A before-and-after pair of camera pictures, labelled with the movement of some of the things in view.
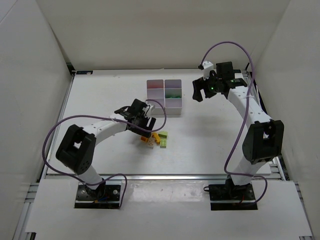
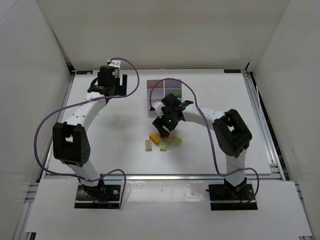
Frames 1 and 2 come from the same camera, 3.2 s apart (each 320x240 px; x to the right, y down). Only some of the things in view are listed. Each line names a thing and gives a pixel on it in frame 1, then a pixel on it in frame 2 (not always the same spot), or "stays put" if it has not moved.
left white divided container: [155, 90] stays put
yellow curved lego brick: [156, 137] stays put
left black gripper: [144, 125] → [120, 83]
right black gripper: [203, 85] → [163, 125]
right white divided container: [173, 97] stays put
